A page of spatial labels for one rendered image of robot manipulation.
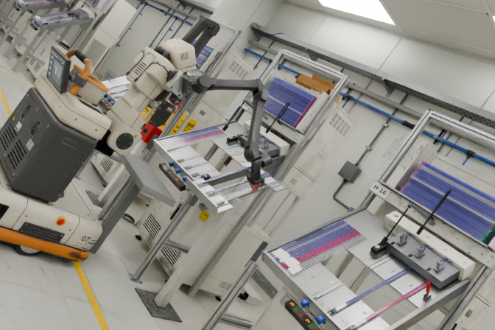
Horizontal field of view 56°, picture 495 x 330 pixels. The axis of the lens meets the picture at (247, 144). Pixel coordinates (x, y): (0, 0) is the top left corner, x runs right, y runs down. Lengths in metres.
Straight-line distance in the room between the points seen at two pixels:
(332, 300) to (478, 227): 0.79
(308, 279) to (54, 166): 1.34
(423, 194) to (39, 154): 1.94
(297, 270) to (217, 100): 2.58
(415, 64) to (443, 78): 0.37
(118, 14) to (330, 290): 5.91
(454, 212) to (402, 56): 2.88
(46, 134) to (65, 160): 0.16
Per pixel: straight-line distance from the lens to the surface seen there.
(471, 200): 2.56
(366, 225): 2.69
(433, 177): 2.66
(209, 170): 3.12
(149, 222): 3.72
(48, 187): 2.52
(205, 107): 4.54
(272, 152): 3.25
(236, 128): 3.69
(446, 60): 4.96
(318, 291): 2.28
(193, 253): 2.89
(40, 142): 2.43
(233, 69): 4.58
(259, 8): 6.67
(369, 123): 4.91
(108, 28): 7.45
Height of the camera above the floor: 1.15
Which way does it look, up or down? 1 degrees down
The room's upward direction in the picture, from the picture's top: 36 degrees clockwise
